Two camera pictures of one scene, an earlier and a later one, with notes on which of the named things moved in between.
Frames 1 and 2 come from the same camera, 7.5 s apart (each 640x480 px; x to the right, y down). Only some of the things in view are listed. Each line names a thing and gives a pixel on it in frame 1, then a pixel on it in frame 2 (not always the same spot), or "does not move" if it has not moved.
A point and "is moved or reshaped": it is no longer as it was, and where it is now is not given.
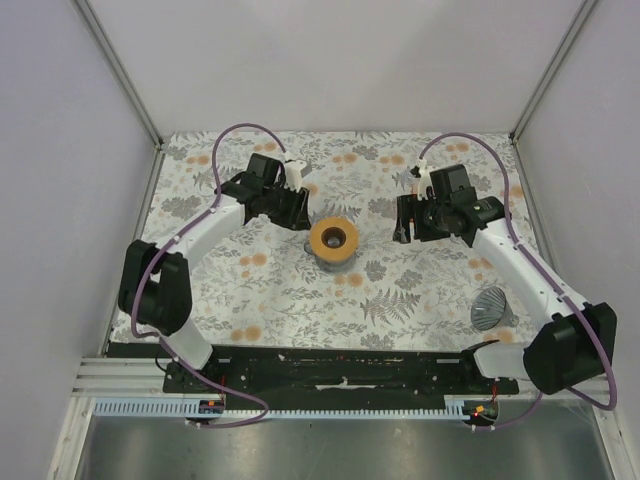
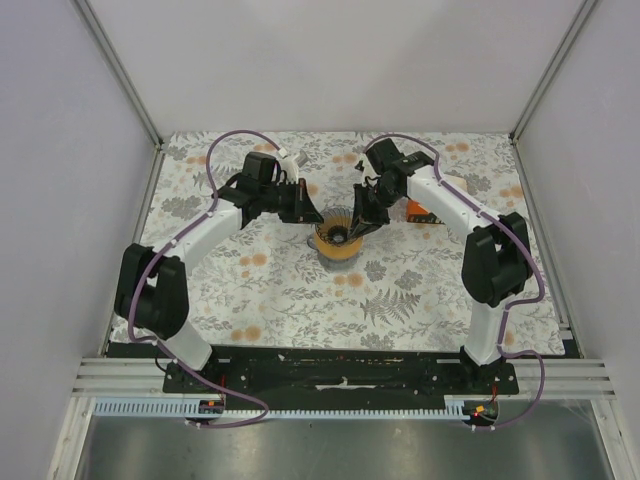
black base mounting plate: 334,370 does not move
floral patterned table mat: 344,281 does not move
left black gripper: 298,215 does not move
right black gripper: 408,208 -> 365,221
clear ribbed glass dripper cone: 490,309 is moved or reshaped
